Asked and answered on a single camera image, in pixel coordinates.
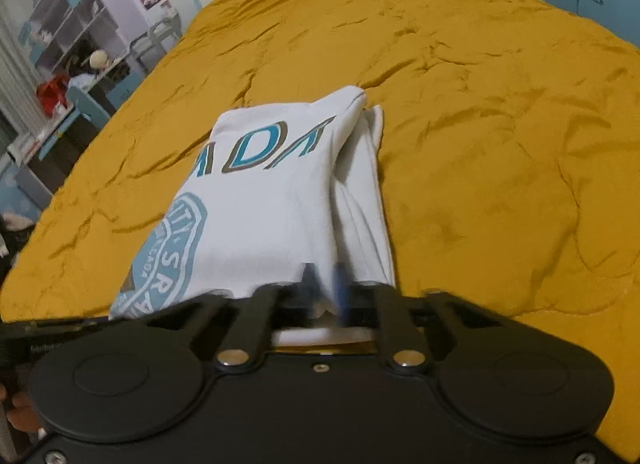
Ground white printed t-shirt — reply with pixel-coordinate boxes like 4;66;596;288
109;86;397;345

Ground white curtain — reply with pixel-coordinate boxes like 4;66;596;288
0;0;47;155

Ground red bag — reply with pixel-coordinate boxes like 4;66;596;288
36;74;70;117

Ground mustard yellow quilted blanket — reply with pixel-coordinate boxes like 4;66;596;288
0;0;640;455

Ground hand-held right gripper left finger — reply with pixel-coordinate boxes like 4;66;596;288
142;264;322;371

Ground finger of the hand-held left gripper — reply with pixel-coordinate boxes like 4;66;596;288
0;318;112;341

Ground person's left hand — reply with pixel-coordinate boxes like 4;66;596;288
0;383;40;432

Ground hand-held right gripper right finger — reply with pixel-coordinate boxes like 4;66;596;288
332;264;507;371

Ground grey chair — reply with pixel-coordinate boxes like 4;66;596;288
130;0;184;75

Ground white wall shelf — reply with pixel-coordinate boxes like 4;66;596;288
17;0;128;75

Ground light blue chair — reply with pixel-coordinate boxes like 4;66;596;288
65;86;112;133

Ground blue desk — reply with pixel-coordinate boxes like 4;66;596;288
0;56;147;197

